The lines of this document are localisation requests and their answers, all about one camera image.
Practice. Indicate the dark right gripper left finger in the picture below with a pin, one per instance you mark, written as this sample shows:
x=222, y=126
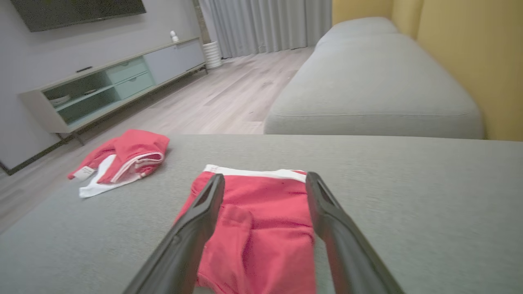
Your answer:
x=184, y=249

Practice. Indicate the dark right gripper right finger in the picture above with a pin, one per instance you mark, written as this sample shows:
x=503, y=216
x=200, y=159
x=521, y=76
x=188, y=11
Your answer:
x=347, y=253

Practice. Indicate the red shorts with white stripe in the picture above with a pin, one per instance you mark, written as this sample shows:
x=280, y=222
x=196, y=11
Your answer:
x=265, y=228

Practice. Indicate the red and white shirt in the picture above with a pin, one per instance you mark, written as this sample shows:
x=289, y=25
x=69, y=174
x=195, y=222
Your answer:
x=135, y=149

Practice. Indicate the grey fabric sofa ottoman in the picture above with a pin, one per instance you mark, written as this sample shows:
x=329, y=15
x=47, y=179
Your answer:
x=429, y=212

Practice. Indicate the long grey fabric sofa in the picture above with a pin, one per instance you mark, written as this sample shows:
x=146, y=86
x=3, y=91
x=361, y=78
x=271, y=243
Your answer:
x=367, y=85

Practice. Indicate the grey and green TV cabinet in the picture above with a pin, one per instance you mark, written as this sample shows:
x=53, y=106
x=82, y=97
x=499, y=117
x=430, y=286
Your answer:
x=171, y=59

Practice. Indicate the white ribbed plant pot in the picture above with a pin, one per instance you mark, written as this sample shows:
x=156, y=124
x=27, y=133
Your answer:
x=212, y=55

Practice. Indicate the small white figurine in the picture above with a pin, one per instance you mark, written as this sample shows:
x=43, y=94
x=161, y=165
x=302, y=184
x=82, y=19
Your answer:
x=174, y=36

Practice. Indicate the grey pleated curtain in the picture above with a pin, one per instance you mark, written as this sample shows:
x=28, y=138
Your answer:
x=265, y=24

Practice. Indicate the black wall television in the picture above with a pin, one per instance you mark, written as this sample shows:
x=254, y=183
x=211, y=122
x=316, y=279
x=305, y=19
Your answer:
x=77, y=12

